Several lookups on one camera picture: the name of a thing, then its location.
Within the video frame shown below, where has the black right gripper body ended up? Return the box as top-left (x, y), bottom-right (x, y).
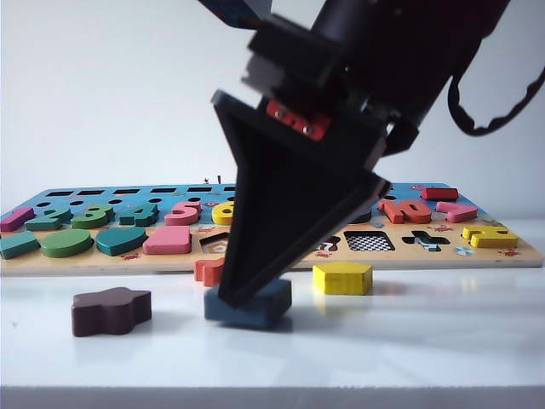
top-left (242, 14), bottom-right (422, 171)

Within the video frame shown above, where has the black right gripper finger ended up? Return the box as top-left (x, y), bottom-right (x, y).
top-left (211, 89), bottom-right (391, 308)

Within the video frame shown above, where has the dark blue square block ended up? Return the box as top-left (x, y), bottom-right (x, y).
top-left (203, 277), bottom-right (294, 330)

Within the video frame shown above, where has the yellow number six block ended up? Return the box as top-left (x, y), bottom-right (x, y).
top-left (211, 200), bottom-right (238, 226)

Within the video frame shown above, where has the yellow pentagon block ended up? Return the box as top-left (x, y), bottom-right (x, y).
top-left (312, 262), bottom-right (375, 296)

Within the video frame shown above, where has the red number ten block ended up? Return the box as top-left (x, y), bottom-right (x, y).
top-left (377, 198), bottom-right (432, 225)

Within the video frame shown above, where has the orange-red cross block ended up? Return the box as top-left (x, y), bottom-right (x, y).
top-left (193, 256), bottom-right (227, 287)

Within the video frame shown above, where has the pink number five block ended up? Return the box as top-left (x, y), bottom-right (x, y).
top-left (164, 199), bottom-right (202, 227)

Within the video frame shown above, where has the pink trapezoid block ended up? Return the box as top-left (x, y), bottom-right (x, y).
top-left (142, 224), bottom-right (192, 256)

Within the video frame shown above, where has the dark green number four block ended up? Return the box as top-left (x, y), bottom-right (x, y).
top-left (118, 203), bottom-right (161, 228)

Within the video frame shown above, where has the red minus sign block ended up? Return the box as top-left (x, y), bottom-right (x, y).
top-left (421, 187), bottom-right (460, 201)

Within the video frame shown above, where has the pink greater-than sign block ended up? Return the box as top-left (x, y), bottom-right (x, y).
top-left (436, 201), bottom-right (477, 223)

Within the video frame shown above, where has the colourful wooden puzzle board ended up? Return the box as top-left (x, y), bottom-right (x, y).
top-left (0, 181), bottom-right (545, 276)

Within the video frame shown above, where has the teal heart block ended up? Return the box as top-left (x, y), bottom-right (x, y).
top-left (95, 226), bottom-right (148, 256)

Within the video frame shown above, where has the green number three block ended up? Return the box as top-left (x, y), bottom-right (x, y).
top-left (71, 204), bottom-right (115, 230)

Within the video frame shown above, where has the yellow sign block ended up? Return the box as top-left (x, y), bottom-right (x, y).
top-left (462, 224), bottom-right (521, 249)

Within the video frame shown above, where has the dark brown star block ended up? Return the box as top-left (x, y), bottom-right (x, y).
top-left (71, 286), bottom-right (153, 337)

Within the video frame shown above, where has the green oval block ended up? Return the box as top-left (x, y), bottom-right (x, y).
top-left (39, 228), bottom-right (94, 259)

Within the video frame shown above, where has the teal number two block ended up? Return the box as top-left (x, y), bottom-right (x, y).
top-left (24, 205), bottom-right (73, 232)

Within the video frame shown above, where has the pink number one block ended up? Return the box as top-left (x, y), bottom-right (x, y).
top-left (0, 206), bottom-right (36, 233)

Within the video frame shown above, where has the teal diamond block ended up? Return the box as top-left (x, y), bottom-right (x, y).
top-left (0, 230), bottom-right (42, 260)

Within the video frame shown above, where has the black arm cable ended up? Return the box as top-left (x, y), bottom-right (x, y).
top-left (445, 63), bottom-right (545, 138)

